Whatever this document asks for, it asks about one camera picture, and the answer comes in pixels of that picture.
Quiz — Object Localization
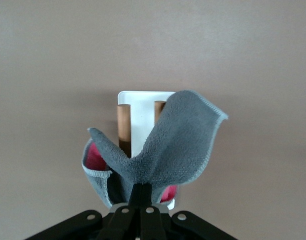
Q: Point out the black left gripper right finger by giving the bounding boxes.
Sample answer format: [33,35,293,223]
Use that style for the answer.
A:
[140,184,166,240]

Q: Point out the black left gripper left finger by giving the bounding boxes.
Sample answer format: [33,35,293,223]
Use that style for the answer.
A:
[97,184,143,240]

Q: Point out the red and grey cloth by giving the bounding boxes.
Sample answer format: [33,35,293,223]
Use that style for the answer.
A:
[82,89,230,209]

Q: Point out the wooden chopsticks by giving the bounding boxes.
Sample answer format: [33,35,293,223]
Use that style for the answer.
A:
[116,104,131,159]

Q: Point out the white rack base tray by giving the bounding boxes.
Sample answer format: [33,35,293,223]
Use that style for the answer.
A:
[117,90,178,210]

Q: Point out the wooden rack rod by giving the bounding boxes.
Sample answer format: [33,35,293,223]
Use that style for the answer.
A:
[154,100,166,121]

